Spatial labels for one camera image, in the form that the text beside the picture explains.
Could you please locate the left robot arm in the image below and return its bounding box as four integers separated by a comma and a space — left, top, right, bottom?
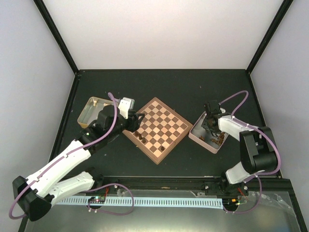
9, 105, 145, 221

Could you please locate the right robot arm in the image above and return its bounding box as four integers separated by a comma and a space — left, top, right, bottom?
202, 113, 281, 195

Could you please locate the dark chess pieces pile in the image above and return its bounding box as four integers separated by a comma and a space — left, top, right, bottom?
199, 132, 225, 146

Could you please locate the wooden chess board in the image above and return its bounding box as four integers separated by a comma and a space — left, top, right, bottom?
123, 97, 193, 164

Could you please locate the light chess pieces pile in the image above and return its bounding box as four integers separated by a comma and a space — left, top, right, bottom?
93, 100, 108, 107

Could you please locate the pink tin box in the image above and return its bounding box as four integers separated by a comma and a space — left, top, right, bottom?
188, 112, 228, 154

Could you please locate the yellow tin box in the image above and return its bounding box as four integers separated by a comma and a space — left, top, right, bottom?
77, 97, 113, 129

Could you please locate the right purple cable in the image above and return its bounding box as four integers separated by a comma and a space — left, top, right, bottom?
218, 90, 282, 215

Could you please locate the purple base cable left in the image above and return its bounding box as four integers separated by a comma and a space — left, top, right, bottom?
87, 181, 137, 215

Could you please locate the light blue cable duct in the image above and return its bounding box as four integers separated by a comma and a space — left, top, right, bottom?
57, 196, 223, 209

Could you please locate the black frame rail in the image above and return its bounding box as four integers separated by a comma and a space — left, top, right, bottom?
36, 175, 300, 194

